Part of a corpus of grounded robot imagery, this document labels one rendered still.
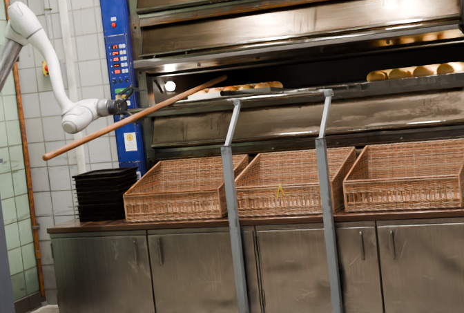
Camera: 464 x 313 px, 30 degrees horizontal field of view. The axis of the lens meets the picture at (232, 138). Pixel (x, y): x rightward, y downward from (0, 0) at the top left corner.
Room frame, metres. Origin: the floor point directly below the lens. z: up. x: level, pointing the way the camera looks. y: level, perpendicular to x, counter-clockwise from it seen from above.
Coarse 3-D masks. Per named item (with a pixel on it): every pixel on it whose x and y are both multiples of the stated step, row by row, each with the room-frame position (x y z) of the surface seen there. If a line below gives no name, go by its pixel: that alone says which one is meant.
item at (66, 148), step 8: (216, 80) 5.00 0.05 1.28; (192, 88) 4.78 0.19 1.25; (200, 88) 4.83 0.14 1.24; (176, 96) 4.61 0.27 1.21; (184, 96) 4.67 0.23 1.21; (160, 104) 4.46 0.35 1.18; (168, 104) 4.52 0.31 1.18; (144, 112) 4.32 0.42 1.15; (152, 112) 4.38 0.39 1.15; (120, 120) 4.15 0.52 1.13; (128, 120) 4.18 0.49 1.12; (104, 128) 4.02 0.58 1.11; (112, 128) 4.06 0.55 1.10; (88, 136) 3.90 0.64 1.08; (96, 136) 3.94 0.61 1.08; (72, 144) 3.79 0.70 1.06; (80, 144) 3.84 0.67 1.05; (56, 152) 3.69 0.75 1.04; (64, 152) 3.74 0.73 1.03
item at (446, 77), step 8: (384, 80) 4.53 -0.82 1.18; (392, 80) 4.47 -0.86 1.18; (400, 80) 4.45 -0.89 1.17; (408, 80) 4.44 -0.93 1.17; (416, 80) 4.42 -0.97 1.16; (424, 80) 4.41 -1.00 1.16; (432, 80) 4.39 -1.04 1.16; (440, 80) 4.38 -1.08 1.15; (448, 80) 4.36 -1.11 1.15; (456, 80) 4.34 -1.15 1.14; (304, 88) 4.65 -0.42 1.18; (312, 88) 4.63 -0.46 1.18; (320, 88) 4.62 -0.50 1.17; (336, 88) 4.58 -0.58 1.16; (344, 88) 4.57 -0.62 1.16; (352, 88) 4.55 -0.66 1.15; (360, 88) 4.53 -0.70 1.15; (368, 88) 4.52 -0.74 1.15; (376, 88) 4.50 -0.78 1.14; (232, 96) 4.81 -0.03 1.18; (240, 96) 4.79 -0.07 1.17; (248, 96) 4.78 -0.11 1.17; (152, 104) 5.01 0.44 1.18
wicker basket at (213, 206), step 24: (168, 168) 4.93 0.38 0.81; (192, 168) 4.88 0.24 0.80; (240, 168) 4.66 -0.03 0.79; (144, 192) 4.75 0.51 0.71; (168, 192) 4.43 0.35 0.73; (192, 192) 4.39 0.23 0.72; (216, 192) 4.34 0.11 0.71; (144, 216) 4.49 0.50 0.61; (168, 216) 4.45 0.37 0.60; (192, 216) 4.40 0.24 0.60; (216, 216) 4.34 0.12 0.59
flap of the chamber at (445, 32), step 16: (400, 32) 4.30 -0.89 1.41; (416, 32) 4.26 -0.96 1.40; (432, 32) 4.25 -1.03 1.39; (448, 32) 4.27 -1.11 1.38; (272, 48) 4.56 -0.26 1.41; (288, 48) 4.52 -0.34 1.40; (304, 48) 4.51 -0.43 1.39; (320, 48) 4.53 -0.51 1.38; (336, 48) 4.54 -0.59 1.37; (352, 48) 4.56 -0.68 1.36; (144, 64) 4.85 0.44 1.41; (160, 64) 4.81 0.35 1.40; (176, 64) 4.81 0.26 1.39; (192, 64) 4.82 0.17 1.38; (208, 64) 4.84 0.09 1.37; (224, 64) 4.86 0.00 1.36
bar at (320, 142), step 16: (256, 96) 4.36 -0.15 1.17; (272, 96) 4.33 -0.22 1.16; (288, 96) 4.29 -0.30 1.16; (304, 96) 4.27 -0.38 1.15; (320, 128) 4.07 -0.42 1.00; (224, 144) 4.22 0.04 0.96; (320, 144) 4.00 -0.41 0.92; (224, 160) 4.19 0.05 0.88; (320, 160) 4.01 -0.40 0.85; (224, 176) 4.20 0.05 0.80; (320, 176) 4.01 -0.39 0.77; (320, 192) 4.01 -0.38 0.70; (240, 240) 4.21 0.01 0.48; (240, 256) 4.19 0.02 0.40; (336, 256) 4.02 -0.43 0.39; (240, 272) 4.19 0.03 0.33; (336, 272) 4.00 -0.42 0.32; (240, 288) 4.19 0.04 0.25; (336, 288) 4.00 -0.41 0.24; (240, 304) 4.19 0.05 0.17; (336, 304) 4.01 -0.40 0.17
